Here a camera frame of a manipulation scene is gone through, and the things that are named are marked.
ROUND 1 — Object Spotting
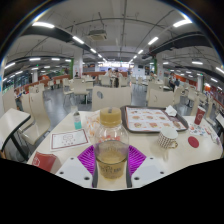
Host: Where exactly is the crumpled white napkin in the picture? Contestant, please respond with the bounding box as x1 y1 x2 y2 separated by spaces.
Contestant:
164 104 178 118

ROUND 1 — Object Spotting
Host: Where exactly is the ceiling air conditioning unit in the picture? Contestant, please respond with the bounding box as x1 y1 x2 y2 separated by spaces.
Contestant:
87 29 108 42

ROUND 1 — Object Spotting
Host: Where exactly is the group of ceiling lights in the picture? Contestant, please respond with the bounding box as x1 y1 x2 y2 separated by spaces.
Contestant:
0 18 224 88

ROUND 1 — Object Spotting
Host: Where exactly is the small teal sanitizer bottle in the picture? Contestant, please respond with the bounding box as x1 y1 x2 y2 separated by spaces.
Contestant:
70 105 83 131

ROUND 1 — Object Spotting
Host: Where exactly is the white card with red print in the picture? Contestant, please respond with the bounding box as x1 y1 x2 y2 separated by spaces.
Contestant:
49 128 91 152

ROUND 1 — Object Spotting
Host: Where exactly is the clear yellow-capped drink bottle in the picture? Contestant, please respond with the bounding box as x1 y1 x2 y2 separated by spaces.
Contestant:
93 106 130 181

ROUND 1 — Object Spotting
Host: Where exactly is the red paper cup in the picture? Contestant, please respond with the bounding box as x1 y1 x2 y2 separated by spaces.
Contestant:
193 105 207 126

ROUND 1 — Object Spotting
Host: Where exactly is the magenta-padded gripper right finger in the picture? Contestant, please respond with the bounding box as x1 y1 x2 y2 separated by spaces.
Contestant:
125 145 170 190

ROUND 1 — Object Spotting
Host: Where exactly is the person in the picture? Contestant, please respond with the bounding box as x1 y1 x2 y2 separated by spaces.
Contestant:
168 74 181 92
106 68 114 88
113 69 121 88

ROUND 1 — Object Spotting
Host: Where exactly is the dark brown food tray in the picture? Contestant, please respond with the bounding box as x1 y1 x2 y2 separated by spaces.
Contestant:
120 105 190 134

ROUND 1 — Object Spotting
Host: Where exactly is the flat round red coaster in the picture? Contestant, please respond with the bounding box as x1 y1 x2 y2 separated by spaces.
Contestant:
187 135 200 149

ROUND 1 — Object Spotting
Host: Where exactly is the flat red packet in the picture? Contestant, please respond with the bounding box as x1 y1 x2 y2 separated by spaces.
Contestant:
31 151 58 173

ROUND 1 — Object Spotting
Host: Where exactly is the white patterned mug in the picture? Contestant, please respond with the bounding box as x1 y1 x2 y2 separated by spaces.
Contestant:
157 126 180 150

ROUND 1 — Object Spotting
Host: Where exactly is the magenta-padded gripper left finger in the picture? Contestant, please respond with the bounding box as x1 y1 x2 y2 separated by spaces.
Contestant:
54 144 99 190

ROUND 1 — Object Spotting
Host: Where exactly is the beige chair with round hole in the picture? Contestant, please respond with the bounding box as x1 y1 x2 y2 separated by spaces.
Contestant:
147 88 175 108
91 85 133 112

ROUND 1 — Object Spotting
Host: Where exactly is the white neighbouring table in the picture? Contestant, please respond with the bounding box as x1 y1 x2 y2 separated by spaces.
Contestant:
0 108 32 153

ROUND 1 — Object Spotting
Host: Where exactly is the group of beige chairs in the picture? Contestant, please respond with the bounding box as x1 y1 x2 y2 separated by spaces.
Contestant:
1 74 224 148

